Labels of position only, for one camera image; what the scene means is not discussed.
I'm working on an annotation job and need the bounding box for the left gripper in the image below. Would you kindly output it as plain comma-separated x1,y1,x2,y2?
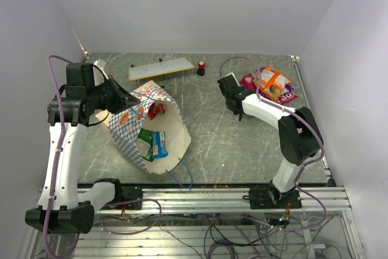
88,75,141,114

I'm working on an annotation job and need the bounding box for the checkered paper bag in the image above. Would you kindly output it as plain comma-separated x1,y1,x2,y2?
96,81,193,189

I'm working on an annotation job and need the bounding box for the red snack packet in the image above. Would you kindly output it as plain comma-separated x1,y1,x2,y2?
147,103,166,120

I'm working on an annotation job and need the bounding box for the orange snack packet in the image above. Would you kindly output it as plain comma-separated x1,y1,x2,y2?
252,66,292,101

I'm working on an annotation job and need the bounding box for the green snack packet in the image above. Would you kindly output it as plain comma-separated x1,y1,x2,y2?
136,129,153,162

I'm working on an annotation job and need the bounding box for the pink snack packet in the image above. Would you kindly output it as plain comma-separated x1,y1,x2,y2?
239,73,298,104

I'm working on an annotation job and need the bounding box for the purple snack packet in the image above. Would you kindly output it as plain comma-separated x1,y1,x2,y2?
282,84,294,94

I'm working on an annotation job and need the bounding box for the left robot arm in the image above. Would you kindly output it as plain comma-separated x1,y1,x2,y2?
25,63,140,234

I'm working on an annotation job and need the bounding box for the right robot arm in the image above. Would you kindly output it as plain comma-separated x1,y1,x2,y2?
221,86,324,208

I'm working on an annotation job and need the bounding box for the yellow framed whiteboard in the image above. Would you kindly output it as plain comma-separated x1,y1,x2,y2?
128,58,195,81

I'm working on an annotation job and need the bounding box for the red black stamp knob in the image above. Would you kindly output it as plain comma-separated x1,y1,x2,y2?
196,60,206,76

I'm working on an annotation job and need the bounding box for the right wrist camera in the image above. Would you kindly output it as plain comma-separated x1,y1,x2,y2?
217,72,240,95

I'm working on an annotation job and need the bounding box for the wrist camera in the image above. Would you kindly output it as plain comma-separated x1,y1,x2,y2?
93,59,106,70
217,72,240,95

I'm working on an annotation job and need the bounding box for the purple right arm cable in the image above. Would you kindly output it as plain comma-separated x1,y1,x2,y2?
218,55,328,232

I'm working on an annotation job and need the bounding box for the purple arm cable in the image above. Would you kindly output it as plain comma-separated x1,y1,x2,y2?
218,55,328,232
42,55,163,257

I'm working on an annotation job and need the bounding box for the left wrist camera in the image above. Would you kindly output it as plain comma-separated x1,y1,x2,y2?
93,59,106,70

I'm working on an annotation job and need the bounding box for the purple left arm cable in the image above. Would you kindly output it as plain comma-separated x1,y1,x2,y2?
42,55,163,257

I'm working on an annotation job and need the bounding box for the aluminium mounting rail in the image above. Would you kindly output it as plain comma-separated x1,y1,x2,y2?
75,186,352,214

